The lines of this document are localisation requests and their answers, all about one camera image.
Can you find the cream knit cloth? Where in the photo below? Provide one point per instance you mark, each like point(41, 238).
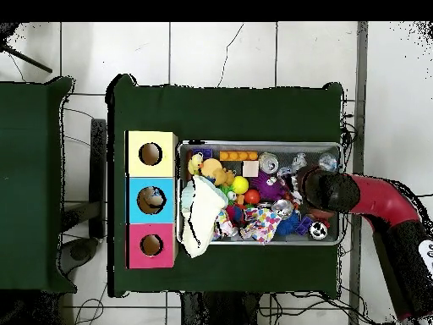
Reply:
point(203, 213)

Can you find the open-top silver can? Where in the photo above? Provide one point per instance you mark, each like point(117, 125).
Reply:
point(268, 162)

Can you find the multicolour polka dot cloth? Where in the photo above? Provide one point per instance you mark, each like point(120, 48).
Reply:
point(260, 223)

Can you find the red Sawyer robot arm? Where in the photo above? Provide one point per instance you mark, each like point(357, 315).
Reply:
point(379, 203)

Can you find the shallow clear mesh bin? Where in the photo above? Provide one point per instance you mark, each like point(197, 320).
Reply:
point(181, 152)

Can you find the wooden box with three holes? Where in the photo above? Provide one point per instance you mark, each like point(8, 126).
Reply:
point(150, 184)

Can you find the orange foam duck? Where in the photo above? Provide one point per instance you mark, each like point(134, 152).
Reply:
point(213, 168)

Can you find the small yellow ball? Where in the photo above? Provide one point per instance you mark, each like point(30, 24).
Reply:
point(240, 185)

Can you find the small yellow rubber duck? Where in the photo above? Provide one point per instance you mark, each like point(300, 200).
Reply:
point(195, 163)

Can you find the orange toy brick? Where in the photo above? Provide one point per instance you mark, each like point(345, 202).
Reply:
point(238, 156)

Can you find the wooden cube block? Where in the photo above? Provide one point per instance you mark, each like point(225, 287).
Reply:
point(250, 168)

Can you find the mint green cloth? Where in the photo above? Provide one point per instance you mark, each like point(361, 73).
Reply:
point(186, 198)

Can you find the small orange ball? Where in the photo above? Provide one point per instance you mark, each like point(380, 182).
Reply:
point(252, 196)

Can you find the purple googly-eyed monster toy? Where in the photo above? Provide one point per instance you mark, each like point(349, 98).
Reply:
point(269, 186)

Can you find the crushed silver can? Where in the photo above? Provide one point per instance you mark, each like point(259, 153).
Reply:
point(283, 208)

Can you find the upright dark soda can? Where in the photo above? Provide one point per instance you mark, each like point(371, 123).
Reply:
point(318, 230)

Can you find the green cloth side table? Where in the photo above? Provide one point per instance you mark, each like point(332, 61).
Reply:
point(34, 196)

